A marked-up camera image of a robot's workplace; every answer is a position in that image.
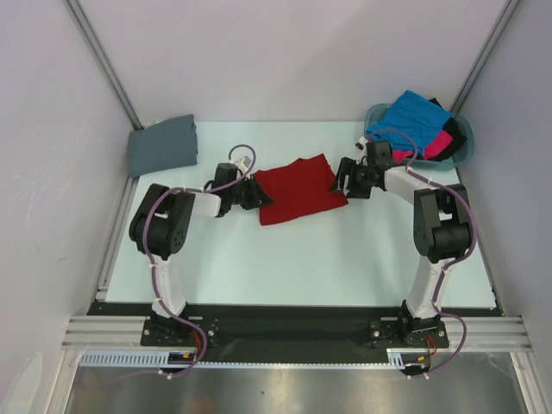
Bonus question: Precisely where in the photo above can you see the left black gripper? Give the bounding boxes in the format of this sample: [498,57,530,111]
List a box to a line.
[229,175,273,211]

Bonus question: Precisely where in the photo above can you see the purple cable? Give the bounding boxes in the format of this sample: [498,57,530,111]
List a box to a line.
[144,144,258,381]
[355,128,478,380]

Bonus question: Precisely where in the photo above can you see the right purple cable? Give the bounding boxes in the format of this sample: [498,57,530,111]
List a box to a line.
[355,128,478,380]

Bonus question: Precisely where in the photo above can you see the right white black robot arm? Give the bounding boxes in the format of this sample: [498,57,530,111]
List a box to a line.
[330,138,478,348]

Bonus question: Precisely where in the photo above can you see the left white cable duct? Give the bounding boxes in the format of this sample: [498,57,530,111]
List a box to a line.
[80,350,196,368]

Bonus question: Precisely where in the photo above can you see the left aluminium corner post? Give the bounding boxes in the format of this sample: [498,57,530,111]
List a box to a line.
[62,0,143,130]

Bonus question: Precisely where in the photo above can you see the white cable duct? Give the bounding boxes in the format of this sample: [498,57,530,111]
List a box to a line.
[386,348,431,370]
[80,350,196,368]

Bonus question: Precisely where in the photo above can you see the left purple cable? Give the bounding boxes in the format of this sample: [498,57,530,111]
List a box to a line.
[144,144,258,381]

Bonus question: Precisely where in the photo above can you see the red t shirt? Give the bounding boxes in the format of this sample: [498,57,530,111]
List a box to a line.
[254,154,348,226]

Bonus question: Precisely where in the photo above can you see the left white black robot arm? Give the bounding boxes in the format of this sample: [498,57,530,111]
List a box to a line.
[129,162,273,347]

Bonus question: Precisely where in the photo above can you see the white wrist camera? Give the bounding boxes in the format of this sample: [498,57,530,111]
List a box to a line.
[230,156,253,173]
[354,136,368,157]

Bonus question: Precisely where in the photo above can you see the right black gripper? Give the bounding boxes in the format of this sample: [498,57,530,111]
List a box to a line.
[329,156,374,199]

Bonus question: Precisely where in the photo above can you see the pink t shirt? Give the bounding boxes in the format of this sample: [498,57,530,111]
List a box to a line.
[392,130,453,162]

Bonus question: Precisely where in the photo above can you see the aluminium corner post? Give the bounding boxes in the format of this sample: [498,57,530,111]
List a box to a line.
[62,0,143,130]
[451,0,523,113]

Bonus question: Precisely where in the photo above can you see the black t shirt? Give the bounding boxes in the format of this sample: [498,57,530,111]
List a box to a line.
[432,116,467,162]

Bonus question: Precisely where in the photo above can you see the right white cable duct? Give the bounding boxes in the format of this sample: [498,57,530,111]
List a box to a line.
[386,348,431,370]

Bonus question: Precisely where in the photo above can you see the folded grey t shirt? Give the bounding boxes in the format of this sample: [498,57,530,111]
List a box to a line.
[127,114,198,178]

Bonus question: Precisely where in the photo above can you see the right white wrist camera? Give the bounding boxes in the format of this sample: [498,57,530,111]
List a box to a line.
[354,136,368,157]

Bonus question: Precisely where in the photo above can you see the blue t shirt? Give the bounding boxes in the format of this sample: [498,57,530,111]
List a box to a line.
[366,91,451,157]

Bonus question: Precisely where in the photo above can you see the teal plastic basket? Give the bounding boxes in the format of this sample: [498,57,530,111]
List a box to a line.
[364,103,474,171]

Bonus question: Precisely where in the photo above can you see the right aluminium corner post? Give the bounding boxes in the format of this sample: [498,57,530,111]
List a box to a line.
[451,0,523,113]

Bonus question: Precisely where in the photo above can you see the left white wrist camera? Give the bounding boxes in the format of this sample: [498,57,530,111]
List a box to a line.
[230,156,253,173]

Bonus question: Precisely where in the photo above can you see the aluminium front rail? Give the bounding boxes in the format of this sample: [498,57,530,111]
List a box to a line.
[62,316,532,353]

